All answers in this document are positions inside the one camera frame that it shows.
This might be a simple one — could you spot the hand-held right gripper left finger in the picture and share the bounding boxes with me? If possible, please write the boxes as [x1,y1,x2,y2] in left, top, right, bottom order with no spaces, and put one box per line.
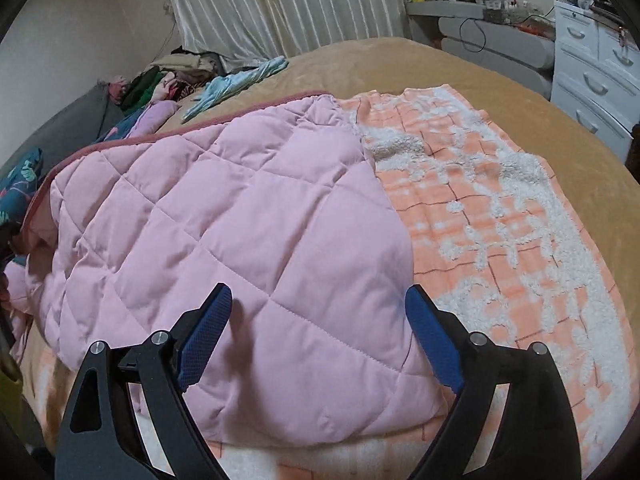
[54,282,234,480]

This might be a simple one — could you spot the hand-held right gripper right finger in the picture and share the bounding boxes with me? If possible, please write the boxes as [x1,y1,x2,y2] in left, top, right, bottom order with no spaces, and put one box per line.
[404,284,583,480]

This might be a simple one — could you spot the pink quilted jacket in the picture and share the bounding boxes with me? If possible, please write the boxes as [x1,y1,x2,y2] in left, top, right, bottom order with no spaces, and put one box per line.
[19,91,447,447]

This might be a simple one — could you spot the pile of mixed clothes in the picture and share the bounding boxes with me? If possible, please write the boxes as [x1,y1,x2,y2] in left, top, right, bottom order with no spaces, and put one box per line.
[107,46,261,117]

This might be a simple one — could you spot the orange checked fleece blanket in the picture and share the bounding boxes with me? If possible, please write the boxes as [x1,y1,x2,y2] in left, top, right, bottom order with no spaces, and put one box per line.
[30,86,637,480]

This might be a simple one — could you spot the teal floral quilt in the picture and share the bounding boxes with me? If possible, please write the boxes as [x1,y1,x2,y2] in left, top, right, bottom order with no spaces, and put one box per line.
[94,101,178,145]

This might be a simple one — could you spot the bed with tan sheet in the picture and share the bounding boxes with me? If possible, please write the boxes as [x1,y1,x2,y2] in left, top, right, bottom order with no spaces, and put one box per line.
[20,35,640,466]

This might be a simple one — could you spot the teal floral pillow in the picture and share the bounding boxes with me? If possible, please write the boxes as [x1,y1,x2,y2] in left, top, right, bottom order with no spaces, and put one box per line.
[0,146,45,228]

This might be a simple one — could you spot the grey padded headboard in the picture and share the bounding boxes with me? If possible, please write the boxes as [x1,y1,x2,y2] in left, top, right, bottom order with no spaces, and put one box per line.
[0,82,128,182]

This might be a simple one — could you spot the light blue garment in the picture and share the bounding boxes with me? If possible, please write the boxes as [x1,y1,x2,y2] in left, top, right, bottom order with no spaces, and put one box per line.
[181,55,291,124]

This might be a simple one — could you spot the grey curved dressing table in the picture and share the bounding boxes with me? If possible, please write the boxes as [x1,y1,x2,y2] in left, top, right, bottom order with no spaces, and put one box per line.
[405,0,557,97]

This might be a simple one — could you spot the white drawer cabinet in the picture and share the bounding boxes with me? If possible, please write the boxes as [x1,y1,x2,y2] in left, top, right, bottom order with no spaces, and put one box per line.
[549,0,640,162]

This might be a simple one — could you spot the white striped curtain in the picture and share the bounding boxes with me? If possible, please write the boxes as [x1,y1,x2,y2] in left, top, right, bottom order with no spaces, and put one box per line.
[160,0,404,72]

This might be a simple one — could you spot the clutter on drawer cabinet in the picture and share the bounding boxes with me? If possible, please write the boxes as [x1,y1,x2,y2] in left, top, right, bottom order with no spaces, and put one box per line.
[555,0,628,17]

